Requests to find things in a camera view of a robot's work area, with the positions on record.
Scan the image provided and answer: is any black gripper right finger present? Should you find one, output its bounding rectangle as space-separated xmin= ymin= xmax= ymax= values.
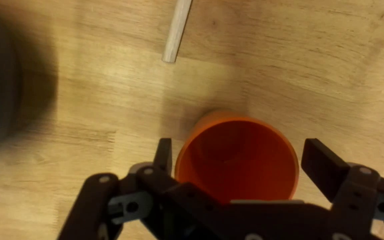
xmin=300 ymin=138 xmax=384 ymax=240

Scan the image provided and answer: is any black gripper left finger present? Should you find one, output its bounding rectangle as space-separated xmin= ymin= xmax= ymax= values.
xmin=57 ymin=138 xmax=210 ymax=240

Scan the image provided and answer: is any orange plastic cup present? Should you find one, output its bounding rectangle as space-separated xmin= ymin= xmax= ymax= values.
xmin=173 ymin=110 xmax=301 ymax=207

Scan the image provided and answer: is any wooden mallet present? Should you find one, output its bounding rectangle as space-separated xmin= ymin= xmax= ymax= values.
xmin=161 ymin=0 xmax=194 ymax=65

